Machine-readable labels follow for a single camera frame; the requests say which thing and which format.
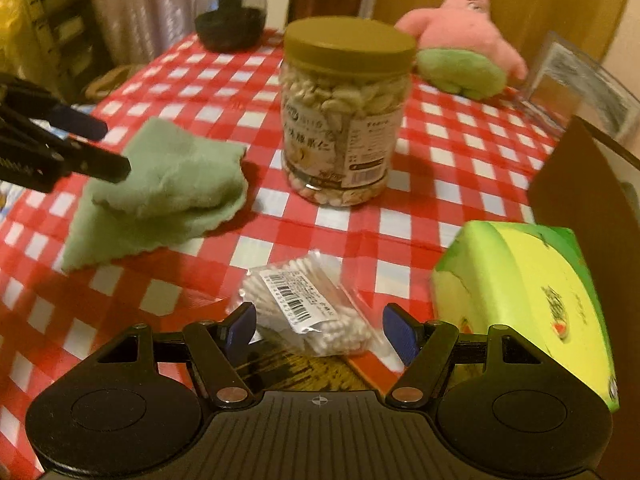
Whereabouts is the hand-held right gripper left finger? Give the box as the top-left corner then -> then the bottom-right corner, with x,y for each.
95,302 -> 258,406

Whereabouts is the sheer curtain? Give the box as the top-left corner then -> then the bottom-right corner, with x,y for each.
82,0 -> 291,68

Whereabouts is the red white checked tablecloth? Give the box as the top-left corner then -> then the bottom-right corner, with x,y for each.
0,27 -> 566,476

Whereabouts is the clear picture frame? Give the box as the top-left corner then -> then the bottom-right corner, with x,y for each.
515,30 -> 640,141

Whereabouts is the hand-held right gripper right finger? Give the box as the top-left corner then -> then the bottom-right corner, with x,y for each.
382,304 -> 543,408

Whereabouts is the glass jar with dark contents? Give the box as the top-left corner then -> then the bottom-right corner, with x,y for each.
194,0 -> 268,53

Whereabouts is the green tissue box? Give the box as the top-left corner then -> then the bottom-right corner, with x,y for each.
431,220 -> 621,408

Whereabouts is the nut jar with gold lid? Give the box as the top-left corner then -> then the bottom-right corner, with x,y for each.
279,16 -> 417,207

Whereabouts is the bag of cotton swabs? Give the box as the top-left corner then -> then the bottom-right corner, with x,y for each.
239,250 -> 386,358

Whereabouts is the green cloth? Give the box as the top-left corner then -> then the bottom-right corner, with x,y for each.
61,117 -> 249,273

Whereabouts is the yellow bag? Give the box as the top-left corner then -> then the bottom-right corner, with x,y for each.
0,0 -> 32,77

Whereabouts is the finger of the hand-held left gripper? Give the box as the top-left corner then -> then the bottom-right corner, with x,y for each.
50,142 -> 132,182
0,72 -> 108,141

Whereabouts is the brown cardboard box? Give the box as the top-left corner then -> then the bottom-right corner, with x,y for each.
527,115 -> 640,411

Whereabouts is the wooden door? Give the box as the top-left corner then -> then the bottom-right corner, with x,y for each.
372,0 -> 636,81

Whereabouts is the pink starfish plush toy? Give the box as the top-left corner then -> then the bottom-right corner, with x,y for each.
394,0 -> 529,100

